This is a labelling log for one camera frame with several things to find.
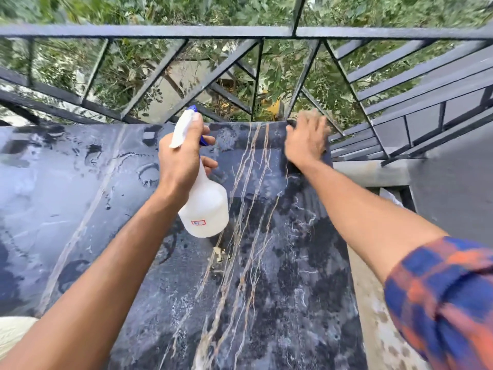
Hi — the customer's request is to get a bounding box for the blue orange plaid shirt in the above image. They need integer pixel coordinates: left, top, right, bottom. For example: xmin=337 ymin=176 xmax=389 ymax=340
xmin=384 ymin=236 xmax=493 ymax=370

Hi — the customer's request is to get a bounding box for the cream plastic basket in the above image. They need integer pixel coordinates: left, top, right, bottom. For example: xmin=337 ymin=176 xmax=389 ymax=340
xmin=0 ymin=316 xmax=39 ymax=361

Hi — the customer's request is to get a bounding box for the dark marble table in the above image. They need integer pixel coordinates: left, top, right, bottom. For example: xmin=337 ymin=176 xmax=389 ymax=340
xmin=0 ymin=121 xmax=369 ymax=370

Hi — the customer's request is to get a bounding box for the person's right hand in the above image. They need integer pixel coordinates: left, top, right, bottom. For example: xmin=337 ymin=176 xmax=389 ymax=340
xmin=284 ymin=109 xmax=332 ymax=172

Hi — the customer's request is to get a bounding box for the black metal railing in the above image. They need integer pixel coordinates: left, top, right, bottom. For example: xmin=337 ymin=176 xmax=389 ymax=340
xmin=0 ymin=0 xmax=493 ymax=168

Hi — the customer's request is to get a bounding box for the white spray bottle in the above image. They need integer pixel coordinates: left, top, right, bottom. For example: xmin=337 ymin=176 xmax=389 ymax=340
xmin=168 ymin=105 xmax=230 ymax=239

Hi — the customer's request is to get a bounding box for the person's left hand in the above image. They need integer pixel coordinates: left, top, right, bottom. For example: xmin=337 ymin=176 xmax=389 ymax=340
xmin=157 ymin=113 xmax=219 ymax=203

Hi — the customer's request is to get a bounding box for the green foliage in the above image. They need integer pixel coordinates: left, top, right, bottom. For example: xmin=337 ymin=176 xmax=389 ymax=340
xmin=0 ymin=0 xmax=493 ymax=127

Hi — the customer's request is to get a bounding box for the brown checked cloth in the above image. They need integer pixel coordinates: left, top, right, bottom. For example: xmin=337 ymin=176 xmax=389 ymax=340
xmin=286 ymin=109 xmax=333 ymax=155

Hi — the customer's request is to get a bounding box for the person's right forearm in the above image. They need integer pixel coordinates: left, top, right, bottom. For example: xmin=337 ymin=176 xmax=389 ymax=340
xmin=304 ymin=159 xmax=449 ymax=284

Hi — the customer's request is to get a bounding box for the crumpled white paper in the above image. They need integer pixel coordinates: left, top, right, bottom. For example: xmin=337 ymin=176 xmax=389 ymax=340
xmin=379 ymin=187 xmax=405 ymax=208

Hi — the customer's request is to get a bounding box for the person's left forearm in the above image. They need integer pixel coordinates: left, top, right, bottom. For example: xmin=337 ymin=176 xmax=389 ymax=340
xmin=0 ymin=188 xmax=182 ymax=370

